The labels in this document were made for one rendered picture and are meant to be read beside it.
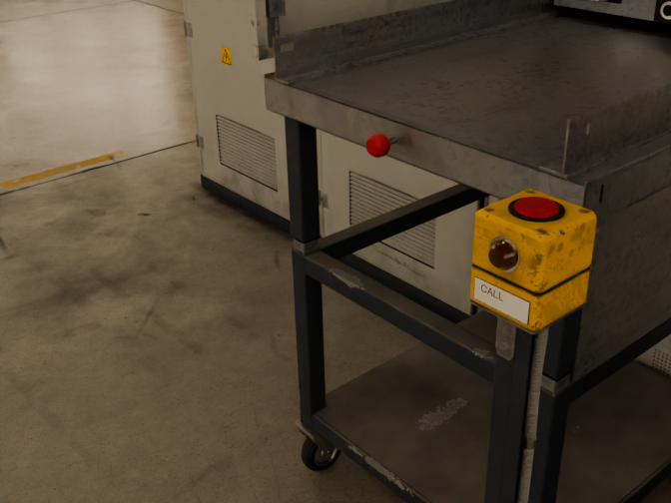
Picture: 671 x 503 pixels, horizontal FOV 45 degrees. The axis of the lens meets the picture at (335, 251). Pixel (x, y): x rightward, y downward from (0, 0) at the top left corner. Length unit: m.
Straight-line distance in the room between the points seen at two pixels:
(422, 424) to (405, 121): 0.70
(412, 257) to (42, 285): 1.11
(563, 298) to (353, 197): 1.64
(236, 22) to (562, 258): 2.02
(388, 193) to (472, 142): 1.19
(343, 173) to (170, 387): 0.79
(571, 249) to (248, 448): 1.23
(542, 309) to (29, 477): 1.37
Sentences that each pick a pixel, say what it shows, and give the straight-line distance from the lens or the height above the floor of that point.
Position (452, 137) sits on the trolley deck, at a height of 0.85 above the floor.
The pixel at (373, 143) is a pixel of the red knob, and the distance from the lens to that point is 1.12.
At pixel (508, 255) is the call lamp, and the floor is 0.87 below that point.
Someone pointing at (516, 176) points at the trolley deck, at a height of 0.83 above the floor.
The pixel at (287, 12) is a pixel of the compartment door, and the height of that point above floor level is 0.91.
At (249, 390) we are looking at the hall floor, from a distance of 2.02.
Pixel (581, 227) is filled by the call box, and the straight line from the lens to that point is 0.75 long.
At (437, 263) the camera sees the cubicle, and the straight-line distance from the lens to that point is 2.18.
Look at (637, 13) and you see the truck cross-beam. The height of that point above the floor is 0.88.
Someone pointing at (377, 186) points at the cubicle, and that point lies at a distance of 2.27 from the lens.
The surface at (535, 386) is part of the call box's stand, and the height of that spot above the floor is 0.71.
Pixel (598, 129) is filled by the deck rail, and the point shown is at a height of 0.89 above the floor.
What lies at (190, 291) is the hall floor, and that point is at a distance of 2.44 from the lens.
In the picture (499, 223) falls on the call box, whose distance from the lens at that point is 0.74.
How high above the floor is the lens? 1.21
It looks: 28 degrees down
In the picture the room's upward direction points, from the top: 1 degrees counter-clockwise
